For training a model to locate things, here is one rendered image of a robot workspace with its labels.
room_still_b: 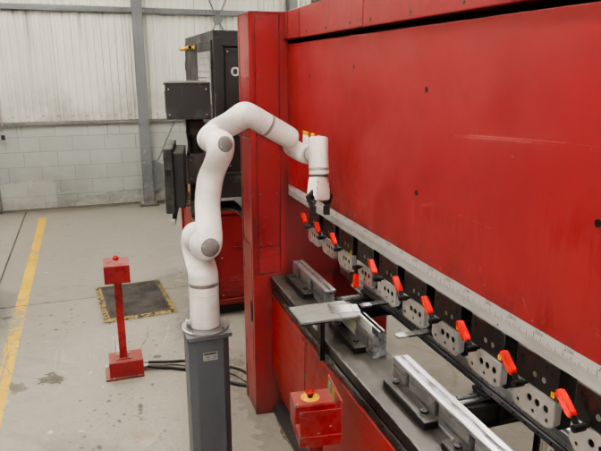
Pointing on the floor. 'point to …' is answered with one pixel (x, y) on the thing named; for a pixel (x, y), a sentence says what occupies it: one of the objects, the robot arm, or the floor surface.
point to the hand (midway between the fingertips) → (319, 213)
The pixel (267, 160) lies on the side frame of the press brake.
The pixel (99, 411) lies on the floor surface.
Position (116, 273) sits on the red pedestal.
